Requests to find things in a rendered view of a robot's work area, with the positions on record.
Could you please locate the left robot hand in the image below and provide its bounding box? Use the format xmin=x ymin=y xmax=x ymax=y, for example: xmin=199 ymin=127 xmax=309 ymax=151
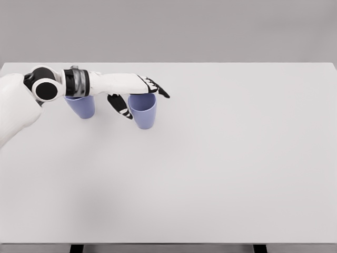
xmin=106 ymin=72 xmax=171 ymax=121

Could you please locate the lavender blue cup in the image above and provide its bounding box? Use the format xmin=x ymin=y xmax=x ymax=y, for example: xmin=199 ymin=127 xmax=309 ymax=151
xmin=64 ymin=95 xmax=95 ymax=120
xmin=127 ymin=93 xmax=157 ymax=130

